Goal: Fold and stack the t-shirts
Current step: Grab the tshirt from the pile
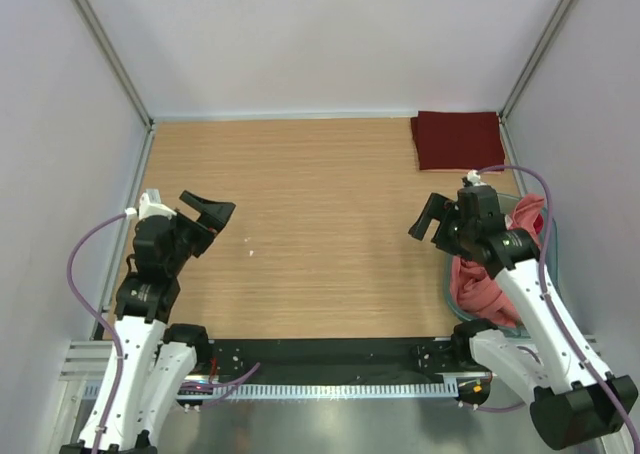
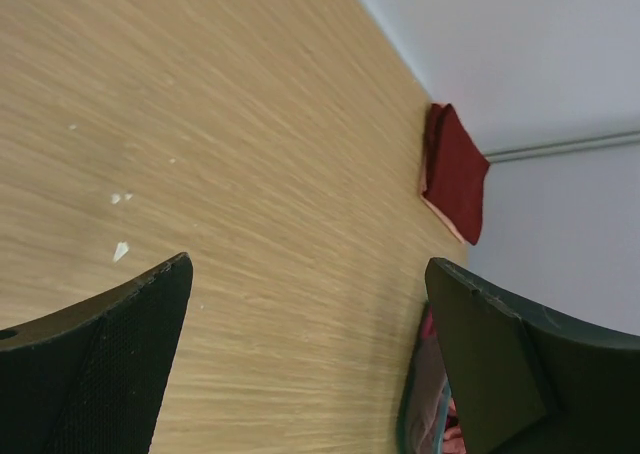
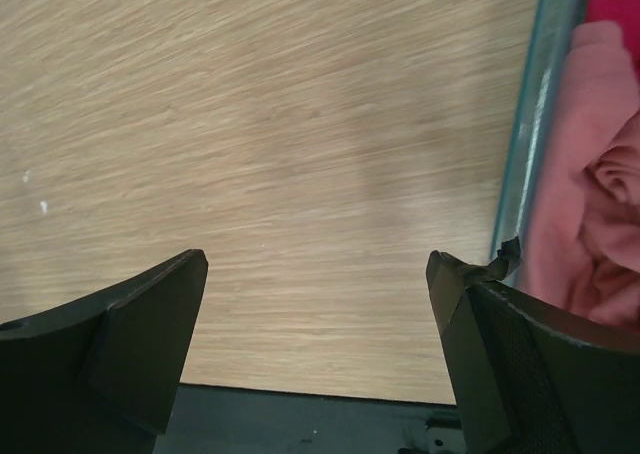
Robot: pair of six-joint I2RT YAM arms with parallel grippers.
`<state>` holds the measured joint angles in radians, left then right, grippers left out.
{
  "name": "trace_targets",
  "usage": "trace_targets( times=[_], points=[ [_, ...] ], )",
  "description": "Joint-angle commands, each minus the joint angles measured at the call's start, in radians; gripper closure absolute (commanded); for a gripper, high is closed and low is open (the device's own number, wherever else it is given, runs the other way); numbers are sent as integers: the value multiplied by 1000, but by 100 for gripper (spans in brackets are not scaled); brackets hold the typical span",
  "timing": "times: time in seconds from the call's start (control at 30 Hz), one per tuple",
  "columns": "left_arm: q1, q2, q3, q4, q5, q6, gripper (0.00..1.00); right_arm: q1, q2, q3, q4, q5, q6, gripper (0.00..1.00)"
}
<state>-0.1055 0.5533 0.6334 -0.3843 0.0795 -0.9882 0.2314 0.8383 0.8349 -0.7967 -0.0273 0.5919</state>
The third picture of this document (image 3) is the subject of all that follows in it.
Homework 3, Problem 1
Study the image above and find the magenta crumpled t shirt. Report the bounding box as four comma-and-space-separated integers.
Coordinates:
585, 0, 639, 74

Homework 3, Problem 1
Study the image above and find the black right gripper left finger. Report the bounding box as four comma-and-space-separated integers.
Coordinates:
1, 249, 208, 453

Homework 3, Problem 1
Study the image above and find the teal transparent plastic basket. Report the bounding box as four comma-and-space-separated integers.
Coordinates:
490, 0, 585, 253

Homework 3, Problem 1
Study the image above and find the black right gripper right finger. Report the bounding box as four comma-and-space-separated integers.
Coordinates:
426, 239, 639, 453

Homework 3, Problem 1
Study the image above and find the salmon pink t shirt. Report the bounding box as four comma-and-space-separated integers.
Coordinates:
519, 21, 639, 332

